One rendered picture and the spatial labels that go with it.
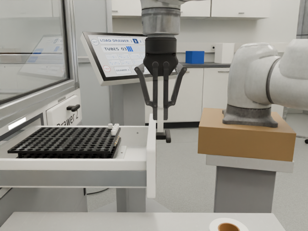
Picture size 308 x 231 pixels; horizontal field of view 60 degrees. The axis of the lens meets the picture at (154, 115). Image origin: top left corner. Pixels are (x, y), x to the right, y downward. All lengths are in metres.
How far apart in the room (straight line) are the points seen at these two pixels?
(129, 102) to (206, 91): 2.34
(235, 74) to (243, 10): 3.37
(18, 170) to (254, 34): 4.44
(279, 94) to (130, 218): 0.57
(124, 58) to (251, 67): 0.76
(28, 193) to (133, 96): 0.93
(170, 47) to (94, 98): 1.75
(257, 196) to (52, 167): 0.73
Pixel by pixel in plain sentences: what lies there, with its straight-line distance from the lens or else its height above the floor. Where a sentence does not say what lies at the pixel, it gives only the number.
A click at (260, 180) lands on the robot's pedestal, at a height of 0.66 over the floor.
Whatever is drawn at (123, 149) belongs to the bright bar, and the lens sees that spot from 0.73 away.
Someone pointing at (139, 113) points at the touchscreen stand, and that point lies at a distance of 1.61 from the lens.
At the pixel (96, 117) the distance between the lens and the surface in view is 2.37.
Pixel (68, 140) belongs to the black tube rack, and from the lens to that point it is 0.67.
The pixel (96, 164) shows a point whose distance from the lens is 0.56.
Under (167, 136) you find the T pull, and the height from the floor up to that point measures 0.91.
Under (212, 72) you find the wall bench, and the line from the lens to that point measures 3.78.
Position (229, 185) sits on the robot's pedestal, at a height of 0.63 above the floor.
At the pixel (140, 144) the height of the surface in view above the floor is 0.84.
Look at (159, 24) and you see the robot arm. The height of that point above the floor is 1.17.
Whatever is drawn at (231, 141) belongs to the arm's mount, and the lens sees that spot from 0.93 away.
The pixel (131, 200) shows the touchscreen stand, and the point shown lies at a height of 0.17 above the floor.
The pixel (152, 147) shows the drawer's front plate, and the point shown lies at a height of 0.93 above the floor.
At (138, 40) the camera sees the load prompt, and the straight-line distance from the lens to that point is 1.64.
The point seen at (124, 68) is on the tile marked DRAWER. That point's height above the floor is 1.01.
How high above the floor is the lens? 1.11
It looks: 14 degrees down
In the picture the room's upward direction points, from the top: straight up
